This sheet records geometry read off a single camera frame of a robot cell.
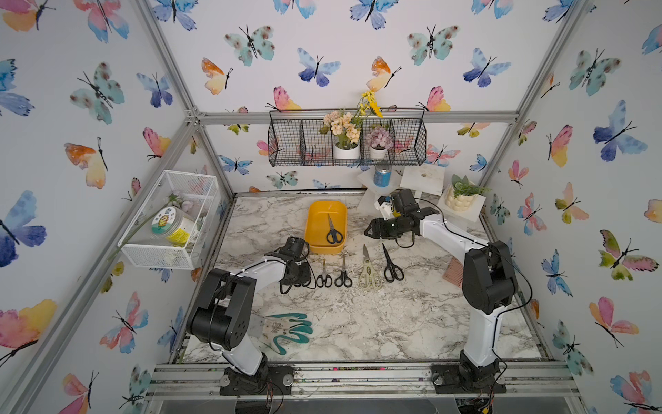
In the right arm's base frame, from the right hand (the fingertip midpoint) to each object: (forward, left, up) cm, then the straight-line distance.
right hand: (372, 229), depth 93 cm
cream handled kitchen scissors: (-13, 0, -11) cm, 18 cm away
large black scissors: (-10, -8, -12) cm, 18 cm away
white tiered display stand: (+17, -18, +9) cm, 27 cm away
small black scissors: (-14, +10, -12) cm, 21 cm away
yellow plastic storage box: (+10, +18, -13) cm, 25 cm away
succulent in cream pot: (+7, -29, +12) cm, 32 cm away
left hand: (-12, +23, -12) cm, 29 cm away
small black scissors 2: (-15, +17, -12) cm, 25 cm away
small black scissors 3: (+6, +15, -13) cm, 20 cm away
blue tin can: (+19, -3, +9) cm, 21 cm away
